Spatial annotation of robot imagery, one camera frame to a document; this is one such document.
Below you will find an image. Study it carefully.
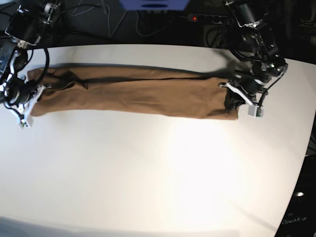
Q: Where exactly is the brown T-shirt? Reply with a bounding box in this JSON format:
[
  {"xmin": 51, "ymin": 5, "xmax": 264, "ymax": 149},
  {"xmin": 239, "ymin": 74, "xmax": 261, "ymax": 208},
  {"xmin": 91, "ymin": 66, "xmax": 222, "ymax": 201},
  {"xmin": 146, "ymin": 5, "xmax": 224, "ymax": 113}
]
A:
[{"xmin": 31, "ymin": 65, "xmax": 238, "ymax": 120}]

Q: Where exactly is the blue plastic object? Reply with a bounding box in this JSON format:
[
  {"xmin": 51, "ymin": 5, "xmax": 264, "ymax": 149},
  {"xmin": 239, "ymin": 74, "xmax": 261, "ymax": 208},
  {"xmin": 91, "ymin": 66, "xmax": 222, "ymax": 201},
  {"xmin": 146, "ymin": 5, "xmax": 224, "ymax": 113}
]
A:
[{"xmin": 119, "ymin": 0, "xmax": 190, "ymax": 11}]

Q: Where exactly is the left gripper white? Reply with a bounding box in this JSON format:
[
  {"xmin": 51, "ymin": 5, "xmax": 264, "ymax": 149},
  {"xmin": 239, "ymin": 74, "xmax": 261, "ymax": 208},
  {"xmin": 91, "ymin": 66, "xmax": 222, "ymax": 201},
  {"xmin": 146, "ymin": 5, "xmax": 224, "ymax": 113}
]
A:
[{"xmin": 218, "ymin": 81, "xmax": 268, "ymax": 118}]

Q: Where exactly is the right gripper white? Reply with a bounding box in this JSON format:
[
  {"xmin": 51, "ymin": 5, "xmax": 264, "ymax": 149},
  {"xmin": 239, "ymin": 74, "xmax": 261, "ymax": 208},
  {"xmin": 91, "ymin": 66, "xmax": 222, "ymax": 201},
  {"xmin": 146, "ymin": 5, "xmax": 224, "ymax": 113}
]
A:
[{"xmin": 4, "ymin": 83, "xmax": 51, "ymax": 129}]

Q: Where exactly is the black OpenArm box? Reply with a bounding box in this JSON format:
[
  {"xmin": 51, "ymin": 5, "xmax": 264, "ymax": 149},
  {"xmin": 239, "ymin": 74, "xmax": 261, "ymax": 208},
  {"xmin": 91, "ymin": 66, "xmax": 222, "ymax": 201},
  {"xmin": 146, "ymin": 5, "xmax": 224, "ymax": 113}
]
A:
[{"xmin": 275, "ymin": 155, "xmax": 316, "ymax": 237}]

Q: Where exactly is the white cable on floor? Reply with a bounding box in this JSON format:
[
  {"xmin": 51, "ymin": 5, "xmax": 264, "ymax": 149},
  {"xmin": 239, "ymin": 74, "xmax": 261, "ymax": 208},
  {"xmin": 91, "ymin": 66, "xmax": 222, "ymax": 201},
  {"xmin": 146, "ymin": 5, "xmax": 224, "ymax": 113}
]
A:
[{"xmin": 71, "ymin": 0, "xmax": 173, "ymax": 38}]

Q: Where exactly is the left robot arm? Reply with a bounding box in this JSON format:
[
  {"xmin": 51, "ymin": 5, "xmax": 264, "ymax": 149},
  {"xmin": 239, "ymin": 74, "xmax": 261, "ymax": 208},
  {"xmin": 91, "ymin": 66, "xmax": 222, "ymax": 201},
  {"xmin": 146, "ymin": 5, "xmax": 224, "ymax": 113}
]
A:
[{"xmin": 219, "ymin": 0, "xmax": 288, "ymax": 118}]

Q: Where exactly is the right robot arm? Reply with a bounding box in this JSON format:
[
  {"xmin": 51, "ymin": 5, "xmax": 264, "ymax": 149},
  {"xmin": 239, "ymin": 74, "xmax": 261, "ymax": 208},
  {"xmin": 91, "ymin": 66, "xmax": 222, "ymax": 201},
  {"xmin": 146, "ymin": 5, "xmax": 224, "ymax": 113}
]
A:
[{"xmin": 0, "ymin": 0, "xmax": 61, "ymax": 128}]

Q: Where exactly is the power strip with red light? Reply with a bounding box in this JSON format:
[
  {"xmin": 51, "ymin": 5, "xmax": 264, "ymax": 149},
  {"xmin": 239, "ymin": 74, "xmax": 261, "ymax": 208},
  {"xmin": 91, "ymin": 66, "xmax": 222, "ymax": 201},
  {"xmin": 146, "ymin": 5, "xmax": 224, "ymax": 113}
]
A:
[{"xmin": 187, "ymin": 14, "xmax": 228, "ymax": 25}]

